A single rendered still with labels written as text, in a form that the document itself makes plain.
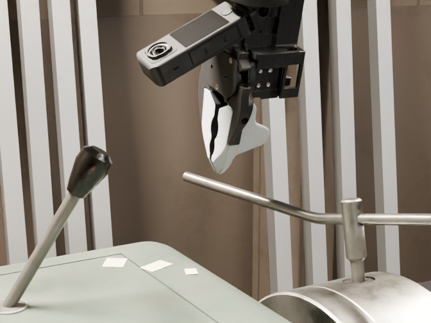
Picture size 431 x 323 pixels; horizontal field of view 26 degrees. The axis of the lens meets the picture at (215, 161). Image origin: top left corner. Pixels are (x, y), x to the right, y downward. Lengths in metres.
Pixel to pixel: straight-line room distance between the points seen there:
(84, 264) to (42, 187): 2.04
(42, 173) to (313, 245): 1.05
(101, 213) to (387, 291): 2.18
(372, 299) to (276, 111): 2.38
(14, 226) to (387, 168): 1.42
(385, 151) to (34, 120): 1.34
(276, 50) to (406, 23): 2.98
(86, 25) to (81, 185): 2.23
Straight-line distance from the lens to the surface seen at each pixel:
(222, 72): 0.97
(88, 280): 0.93
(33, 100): 2.98
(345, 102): 3.49
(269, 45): 0.98
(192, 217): 3.63
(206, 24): 0.95
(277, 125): 3.29
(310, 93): 3.37
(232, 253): 3.74
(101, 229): 3.09
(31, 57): 2.97
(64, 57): 2.98
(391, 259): 3.63
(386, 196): 3.58
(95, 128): 3.05
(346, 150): 3.50
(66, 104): 2.98
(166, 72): 0.92
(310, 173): 3.39
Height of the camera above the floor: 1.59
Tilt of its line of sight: 14 degrees down
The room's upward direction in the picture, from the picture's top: straight up
